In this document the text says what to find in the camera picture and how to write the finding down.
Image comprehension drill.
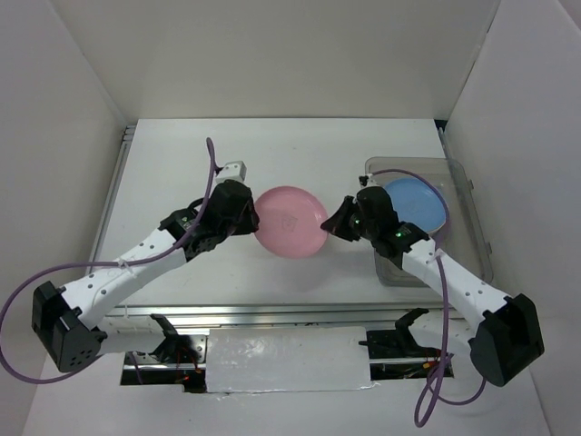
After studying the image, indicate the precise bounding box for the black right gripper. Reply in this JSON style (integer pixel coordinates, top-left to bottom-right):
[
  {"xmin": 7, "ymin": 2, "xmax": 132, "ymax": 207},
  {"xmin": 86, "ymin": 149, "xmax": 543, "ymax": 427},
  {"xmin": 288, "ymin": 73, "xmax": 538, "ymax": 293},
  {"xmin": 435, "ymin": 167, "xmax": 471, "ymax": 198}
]
[{"xmin": 323, "ymin": 194, "xmax": 378, "ymax": 241}]

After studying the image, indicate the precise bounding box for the pink plastic plate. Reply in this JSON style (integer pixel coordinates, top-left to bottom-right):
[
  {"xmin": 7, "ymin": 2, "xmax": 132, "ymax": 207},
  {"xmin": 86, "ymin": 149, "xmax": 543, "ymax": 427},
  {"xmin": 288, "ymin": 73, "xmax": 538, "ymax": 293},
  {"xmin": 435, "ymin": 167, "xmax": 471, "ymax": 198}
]
[{"xmin": 254, "ymin": 186, "xmax": 328, "ymax": 259}]

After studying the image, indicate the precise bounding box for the blue plastic plate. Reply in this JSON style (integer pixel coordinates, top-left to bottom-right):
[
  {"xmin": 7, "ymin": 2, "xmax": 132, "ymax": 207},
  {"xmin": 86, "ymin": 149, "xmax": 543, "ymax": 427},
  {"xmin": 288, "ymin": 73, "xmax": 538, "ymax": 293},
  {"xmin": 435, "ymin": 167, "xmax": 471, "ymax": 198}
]
[{"xmin": 384, "ymin": 178, "xmax": 446, "ymax": 233}]

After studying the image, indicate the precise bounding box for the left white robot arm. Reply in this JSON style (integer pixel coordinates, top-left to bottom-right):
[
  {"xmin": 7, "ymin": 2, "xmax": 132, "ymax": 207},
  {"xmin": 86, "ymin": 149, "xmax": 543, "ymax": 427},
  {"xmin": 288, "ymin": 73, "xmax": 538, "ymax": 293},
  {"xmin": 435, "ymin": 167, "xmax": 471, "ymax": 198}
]
[{"xmin": 32, "ymin": 180, "xmax": 259, "ymax": 373}]

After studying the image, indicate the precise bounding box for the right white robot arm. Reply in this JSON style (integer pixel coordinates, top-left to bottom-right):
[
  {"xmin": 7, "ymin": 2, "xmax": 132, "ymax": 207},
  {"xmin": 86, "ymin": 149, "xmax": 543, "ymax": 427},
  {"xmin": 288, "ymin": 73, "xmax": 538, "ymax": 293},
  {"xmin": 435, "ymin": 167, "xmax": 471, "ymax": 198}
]
[{"xmin": 321, "ymin": 186, "xmax": 545, "ymax": 387}]

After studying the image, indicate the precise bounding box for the clear plastic bin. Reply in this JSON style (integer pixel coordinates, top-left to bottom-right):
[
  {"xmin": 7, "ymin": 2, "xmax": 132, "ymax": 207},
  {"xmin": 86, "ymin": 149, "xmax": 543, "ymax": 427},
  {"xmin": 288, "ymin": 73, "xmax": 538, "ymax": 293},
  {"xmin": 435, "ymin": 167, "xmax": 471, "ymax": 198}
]
[{"xmin": 365, "ymin": 156, "xmax": 495, "ymax": 288}]

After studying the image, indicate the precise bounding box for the white foam cover panel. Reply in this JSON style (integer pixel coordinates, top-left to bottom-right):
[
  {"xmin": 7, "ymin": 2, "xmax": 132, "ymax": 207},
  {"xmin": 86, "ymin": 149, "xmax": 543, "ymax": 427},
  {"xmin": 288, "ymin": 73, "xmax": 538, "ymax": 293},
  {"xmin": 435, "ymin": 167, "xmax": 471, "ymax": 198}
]
[{"xmin": 205, "ymin": 327, "xmax": 372, "ymax": 393}]

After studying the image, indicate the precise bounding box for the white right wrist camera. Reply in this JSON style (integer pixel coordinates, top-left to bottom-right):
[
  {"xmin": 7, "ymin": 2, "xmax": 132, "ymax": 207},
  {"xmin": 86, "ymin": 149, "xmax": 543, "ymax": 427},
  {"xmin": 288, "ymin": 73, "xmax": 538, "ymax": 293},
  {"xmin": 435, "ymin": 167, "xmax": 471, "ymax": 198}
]
[{"xmin": 359, "ymin": 174, "xmax": 378, "ymax": 189}]

